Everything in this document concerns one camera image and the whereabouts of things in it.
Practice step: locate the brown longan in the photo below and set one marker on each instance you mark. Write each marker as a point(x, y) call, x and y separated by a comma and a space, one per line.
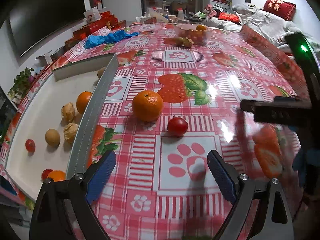
point(100, 72)

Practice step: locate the blue crumpled gloves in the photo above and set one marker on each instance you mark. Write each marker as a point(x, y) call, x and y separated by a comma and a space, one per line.
point(96, 40)

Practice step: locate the red cherry tomato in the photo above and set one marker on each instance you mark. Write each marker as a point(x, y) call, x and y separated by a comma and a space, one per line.
point(30, 145)
point(45, 173)
point(177, 127)

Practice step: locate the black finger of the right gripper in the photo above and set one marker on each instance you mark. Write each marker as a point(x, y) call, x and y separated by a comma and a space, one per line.
point(278, 107)

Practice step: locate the clear plastic fruit bowl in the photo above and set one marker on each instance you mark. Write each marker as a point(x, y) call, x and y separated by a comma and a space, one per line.
point(190, 31)

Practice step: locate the black wall television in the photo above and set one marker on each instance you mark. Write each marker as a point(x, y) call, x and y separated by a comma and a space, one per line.
point(33, 20)

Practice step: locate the brown longan fruit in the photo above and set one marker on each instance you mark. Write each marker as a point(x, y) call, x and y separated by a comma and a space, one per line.
point(52, 137)

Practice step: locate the grey sofa blanket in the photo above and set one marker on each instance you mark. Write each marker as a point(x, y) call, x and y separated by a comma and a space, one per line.
point(269, 26)

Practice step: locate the white shallow box tray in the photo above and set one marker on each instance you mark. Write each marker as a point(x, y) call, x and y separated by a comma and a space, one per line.
point(56, 128)

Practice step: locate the red gift boxes stack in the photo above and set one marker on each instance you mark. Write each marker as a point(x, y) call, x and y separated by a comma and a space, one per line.
point(107, 20)

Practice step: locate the green potted plant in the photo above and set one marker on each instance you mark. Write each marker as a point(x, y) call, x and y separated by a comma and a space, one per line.
point(22, 83)

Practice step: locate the red sofa cushion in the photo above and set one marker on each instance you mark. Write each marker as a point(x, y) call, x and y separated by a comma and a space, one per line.
point(282, 9)

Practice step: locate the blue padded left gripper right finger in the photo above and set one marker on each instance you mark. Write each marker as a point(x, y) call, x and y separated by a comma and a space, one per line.
point(225, 175)

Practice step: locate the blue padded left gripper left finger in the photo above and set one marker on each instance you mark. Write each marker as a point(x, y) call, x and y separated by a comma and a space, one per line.
point(98, 174)

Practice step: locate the blue gloved hand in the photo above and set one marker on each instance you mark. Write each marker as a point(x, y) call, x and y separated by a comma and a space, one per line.
point(306, 163)

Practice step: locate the husked physalis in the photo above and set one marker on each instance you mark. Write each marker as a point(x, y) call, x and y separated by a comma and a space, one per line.
point(68, 112)
point(70, 131)

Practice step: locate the large orange mandarin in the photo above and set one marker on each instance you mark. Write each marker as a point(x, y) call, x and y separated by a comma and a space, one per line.
point(57, 175)

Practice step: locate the red strawberry tablecloth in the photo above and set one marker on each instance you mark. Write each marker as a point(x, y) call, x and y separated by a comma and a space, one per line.
point(160, 187)

